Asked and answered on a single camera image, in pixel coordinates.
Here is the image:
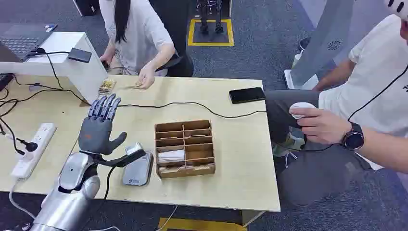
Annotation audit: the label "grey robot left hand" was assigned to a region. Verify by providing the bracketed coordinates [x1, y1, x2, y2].
[78, 93, 128, 156]

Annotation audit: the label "small clear box of cards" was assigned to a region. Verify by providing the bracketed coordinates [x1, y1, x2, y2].
[98, 78, 116, 95]

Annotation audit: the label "grey flat card reader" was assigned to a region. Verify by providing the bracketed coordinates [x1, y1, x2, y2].
[122, 152, 154, 187]

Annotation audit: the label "white desk riser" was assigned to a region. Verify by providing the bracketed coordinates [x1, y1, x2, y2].
[0, 31, 109, 105]

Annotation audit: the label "white power strip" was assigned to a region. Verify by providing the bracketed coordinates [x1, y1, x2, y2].
[11, 123, 58, 180]

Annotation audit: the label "black power plug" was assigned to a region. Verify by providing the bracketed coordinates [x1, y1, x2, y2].
[16, 138, 38, 153]

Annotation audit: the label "person's hand on desk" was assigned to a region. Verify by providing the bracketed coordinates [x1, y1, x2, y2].
[135, 68, 156, 90]

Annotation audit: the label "white card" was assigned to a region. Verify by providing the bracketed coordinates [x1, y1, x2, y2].
[157, 149, 186, 164]

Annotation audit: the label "wooden card box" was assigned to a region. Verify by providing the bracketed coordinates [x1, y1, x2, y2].
[154, 119, 216, 179]

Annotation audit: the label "black device at desk edge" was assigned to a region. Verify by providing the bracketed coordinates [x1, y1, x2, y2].
[0, 73, 15, 92]

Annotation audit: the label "person seated across desk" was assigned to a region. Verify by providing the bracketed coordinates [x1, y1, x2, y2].
[98, 0, 195, 90]

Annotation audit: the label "dark laptop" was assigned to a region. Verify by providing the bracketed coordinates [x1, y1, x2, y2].
[0, 23, 58, 63]

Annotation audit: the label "yellow floor tape strip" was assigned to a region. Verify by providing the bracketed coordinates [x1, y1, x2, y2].
[157, 217, 248, 231]

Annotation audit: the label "yellow square floor tape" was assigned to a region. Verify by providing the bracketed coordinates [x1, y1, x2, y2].
[187, 18, 235, 48]

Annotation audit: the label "black smartphone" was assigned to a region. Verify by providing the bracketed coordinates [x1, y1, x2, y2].
[229, 87, 267, 105]

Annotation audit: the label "black robot legs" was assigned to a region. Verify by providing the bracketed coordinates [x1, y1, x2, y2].
[195, 0, 226, 35]

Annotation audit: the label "green sports shoe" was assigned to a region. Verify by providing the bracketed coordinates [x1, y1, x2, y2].
[271, 133, 306, 158]

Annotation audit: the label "white handheld controller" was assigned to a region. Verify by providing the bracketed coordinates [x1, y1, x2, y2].
[289, 102, 317, 120]

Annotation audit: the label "person's hand holding controller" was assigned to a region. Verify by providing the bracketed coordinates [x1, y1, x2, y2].
[289, 106, 352, 145]

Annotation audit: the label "black wristwatch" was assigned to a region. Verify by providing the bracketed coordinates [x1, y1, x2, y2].
[340, 121, 365, 152]

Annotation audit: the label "person with controller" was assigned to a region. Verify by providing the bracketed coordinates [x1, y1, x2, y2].
[265, 0, 408, 208]

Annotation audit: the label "white headset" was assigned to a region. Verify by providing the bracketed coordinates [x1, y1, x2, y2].
[383, 0, 408, 20]

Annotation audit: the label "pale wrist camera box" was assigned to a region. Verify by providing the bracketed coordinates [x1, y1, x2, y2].
[125, 142, 147, 161]

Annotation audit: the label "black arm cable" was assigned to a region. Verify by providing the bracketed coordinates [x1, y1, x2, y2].
[102, 165, 117, 202]

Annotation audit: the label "black laptop cable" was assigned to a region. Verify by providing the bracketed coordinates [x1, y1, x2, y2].
[13, 48, 89, 105]

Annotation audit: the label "black cable bundle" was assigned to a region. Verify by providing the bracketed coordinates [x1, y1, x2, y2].
[0, 90, 26, 156]

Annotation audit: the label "long black desk cable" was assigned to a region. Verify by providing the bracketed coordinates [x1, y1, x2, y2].
[117, 102, 267, 119]

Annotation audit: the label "white power strip cable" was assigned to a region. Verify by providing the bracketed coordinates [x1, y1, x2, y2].
[8, 178, 36, 221]

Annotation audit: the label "thin white cable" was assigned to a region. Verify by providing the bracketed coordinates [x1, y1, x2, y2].
[89, 205, 179, 231]

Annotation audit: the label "black headset cable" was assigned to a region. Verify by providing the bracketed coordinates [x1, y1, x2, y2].
[347, 65, 408, 122]

